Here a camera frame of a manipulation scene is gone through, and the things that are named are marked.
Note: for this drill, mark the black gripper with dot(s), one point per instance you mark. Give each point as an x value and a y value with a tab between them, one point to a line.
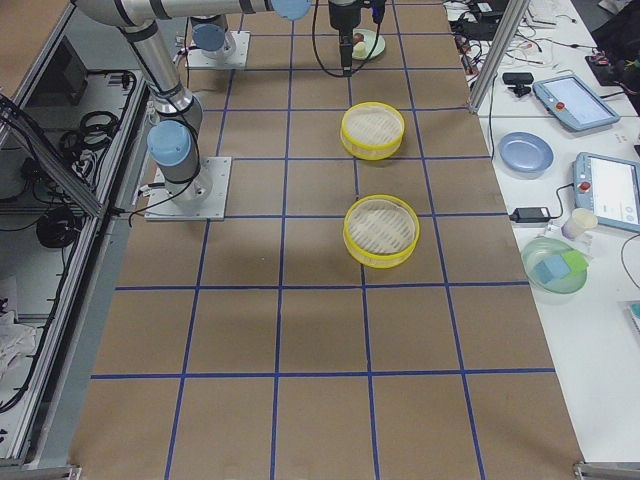
341	16

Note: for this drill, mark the yellow bamboo steamer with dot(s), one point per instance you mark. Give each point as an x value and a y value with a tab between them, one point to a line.
372	131
380	231

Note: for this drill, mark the white steamed bun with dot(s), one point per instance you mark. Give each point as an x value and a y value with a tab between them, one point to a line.
359	49

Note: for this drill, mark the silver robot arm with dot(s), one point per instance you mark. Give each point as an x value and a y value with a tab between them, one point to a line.
173	142
220	23

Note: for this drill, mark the brown steamed bun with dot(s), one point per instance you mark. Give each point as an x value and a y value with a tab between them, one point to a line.
358	37

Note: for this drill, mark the light green plate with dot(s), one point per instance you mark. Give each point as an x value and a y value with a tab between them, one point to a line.
375	44

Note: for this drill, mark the black webcam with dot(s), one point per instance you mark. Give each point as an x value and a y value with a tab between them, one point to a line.
519	83

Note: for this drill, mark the blue plate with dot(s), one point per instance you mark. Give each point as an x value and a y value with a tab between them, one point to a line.
525	154

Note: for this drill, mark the far blue teach pendant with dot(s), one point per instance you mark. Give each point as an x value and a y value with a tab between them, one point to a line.
573	103

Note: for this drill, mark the blue teach pendant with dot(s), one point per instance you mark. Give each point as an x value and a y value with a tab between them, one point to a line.
609	187
573	103

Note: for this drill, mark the black power adapter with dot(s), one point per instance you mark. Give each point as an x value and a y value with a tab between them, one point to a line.
530	215

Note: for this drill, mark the clear green bowl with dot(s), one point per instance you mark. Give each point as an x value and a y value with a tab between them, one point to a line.
542	247

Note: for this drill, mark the paper cup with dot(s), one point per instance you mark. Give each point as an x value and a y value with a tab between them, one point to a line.
580	221

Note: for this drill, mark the near blue teach pendant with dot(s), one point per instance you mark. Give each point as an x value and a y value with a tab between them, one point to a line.
609	187

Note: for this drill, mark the blue sponge block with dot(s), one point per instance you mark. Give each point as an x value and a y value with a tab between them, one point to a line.
549	269

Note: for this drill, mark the green sponge block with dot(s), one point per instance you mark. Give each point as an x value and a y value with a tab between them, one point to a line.
575	261

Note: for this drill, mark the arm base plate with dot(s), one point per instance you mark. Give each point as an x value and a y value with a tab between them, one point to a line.
204	199
219	50

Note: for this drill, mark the aluminium frame post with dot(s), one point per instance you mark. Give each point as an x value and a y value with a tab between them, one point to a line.
506	30

